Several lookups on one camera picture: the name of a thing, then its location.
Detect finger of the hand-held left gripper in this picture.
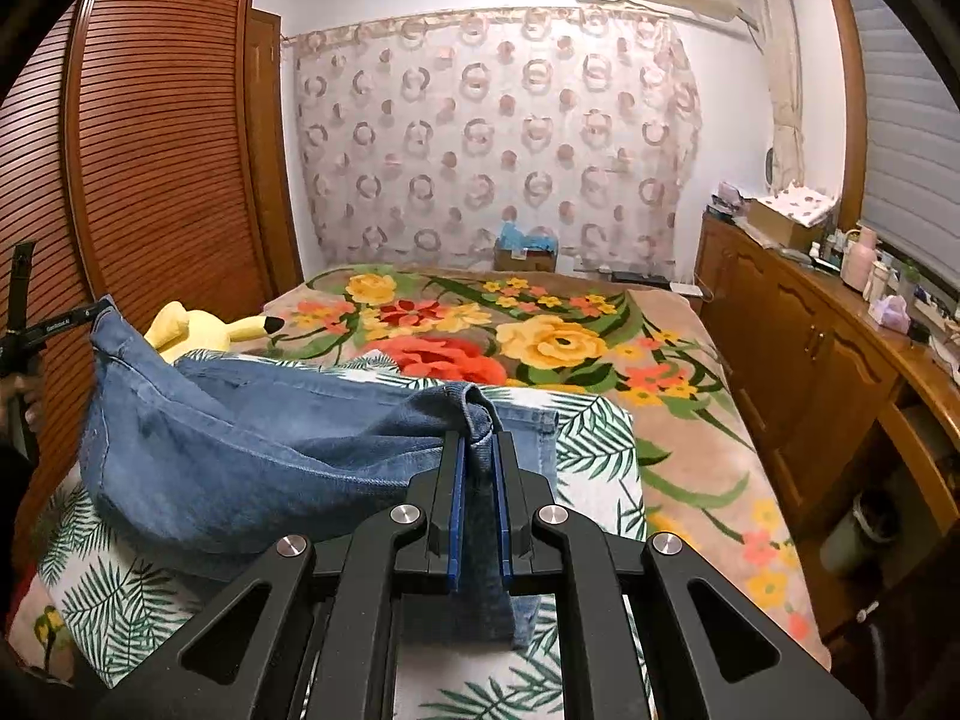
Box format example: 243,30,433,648
0,303,113,376

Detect yellow plush toy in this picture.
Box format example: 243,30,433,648
142,301,286,367

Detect grey window blind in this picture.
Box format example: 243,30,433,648
844,0,960,278

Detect floral blanket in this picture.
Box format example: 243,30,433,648
259,264,833,672

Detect circle pattern sheer curtain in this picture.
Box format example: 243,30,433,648
289,6,704,282

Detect person's left hand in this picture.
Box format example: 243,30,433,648
0,373,44,428

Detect cardboard box with cloth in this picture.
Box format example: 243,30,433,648
746,180,837,248

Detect wooden slatted wardrobe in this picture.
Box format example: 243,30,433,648
0,0,305,541

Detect grey waste bin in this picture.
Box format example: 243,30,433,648
817,491,901,578

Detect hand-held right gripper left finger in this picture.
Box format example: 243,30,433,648
97,431,470,720

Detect blue denim pants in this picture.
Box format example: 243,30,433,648
79,294,560,650

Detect blue plastic bag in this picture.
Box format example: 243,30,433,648
499,222,557,250

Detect red cloth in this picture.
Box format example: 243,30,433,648
9,562,44,620

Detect wooden cabinet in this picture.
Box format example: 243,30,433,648
694,206,960,646

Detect pink thermos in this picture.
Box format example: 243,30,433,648
840,226,878,292

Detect purple tissue holder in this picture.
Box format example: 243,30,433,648
870,294,912,332

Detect beige tied curtain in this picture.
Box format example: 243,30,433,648
746,0,807,192

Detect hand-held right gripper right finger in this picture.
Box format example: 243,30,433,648
491,431,875,720

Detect leaf print bed cover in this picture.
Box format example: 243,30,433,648
30,356,650,720

